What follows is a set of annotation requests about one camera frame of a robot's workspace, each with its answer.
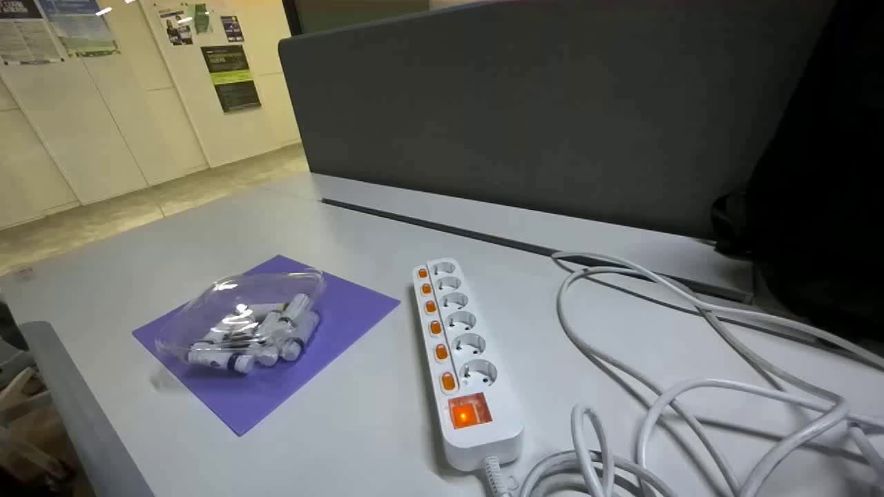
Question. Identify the white six-socket power strip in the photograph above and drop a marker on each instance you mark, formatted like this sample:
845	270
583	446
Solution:
480	431

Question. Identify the purple mat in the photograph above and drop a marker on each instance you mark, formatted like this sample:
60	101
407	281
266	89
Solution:
360	312

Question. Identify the grey desk partition panel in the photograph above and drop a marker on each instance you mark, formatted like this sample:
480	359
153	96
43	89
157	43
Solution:
554	111

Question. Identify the clear plastic bag of white tubes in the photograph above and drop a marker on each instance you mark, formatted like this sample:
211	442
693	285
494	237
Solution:
249	326

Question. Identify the dark poster with green band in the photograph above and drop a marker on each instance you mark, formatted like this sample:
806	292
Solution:
226	61

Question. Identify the black bulky object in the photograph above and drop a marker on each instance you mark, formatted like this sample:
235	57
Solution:
818	184

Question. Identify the small dark wall poster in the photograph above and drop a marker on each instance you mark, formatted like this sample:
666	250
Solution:
240	96

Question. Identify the small photo wall notice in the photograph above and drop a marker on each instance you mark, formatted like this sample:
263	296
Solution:
179	28

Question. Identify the large pale wall poster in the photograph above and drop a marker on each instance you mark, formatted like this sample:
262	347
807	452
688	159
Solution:
56	28

